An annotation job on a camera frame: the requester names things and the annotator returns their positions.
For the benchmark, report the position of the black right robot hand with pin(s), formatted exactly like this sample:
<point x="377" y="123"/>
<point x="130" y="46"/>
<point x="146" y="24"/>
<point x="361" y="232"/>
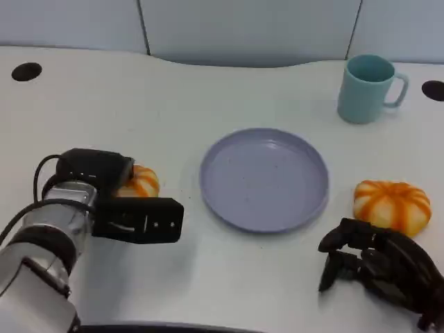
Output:
<point x="399" y="270"/>

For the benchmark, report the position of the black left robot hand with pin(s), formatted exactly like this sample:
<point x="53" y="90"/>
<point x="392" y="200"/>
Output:
<point x="93" y="166"/>

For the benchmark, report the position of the orange white toy bread roll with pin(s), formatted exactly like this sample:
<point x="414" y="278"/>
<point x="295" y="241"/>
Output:
<point x="392" y="204"/>

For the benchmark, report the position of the grey partition panel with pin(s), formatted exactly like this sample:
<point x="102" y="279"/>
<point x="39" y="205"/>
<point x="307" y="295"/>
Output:
<point x="69" y="22"/>
<point x="249" y="31"/>
<point x="402" y="27"/>

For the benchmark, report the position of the lilac plate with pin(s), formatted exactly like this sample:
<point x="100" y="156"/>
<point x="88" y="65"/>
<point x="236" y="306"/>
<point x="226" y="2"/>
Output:
<point x="263" y="180"/>

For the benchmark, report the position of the pale green mug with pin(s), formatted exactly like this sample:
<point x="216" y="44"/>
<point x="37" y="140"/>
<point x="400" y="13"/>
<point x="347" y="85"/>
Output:
<point x="360" y="97"/>

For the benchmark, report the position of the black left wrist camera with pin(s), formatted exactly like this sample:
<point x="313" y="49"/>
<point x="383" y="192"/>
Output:
<point x="138" y="220"/>

